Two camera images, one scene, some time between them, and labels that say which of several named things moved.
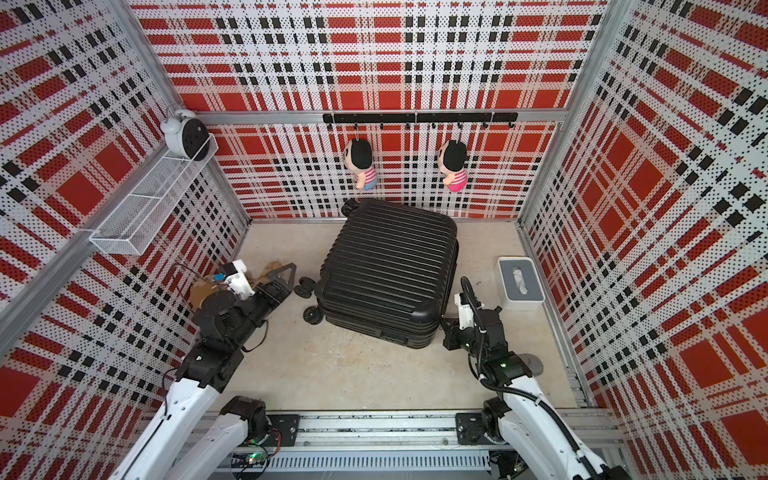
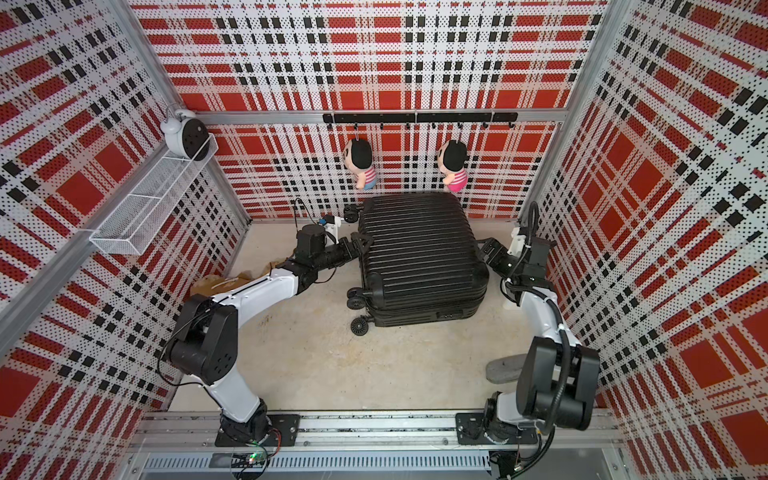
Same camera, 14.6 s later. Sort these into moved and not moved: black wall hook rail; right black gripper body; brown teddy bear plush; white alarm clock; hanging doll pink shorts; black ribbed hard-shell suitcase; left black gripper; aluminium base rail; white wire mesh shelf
Moved: black ribbed hard-shell suitcase; left black gripper; right black gripper body
Not moved: white alarm clock; white wire mesh shelf; aluminium base rail; black wall hook rail; brown teddy bear plush; hanging doll pink shorts
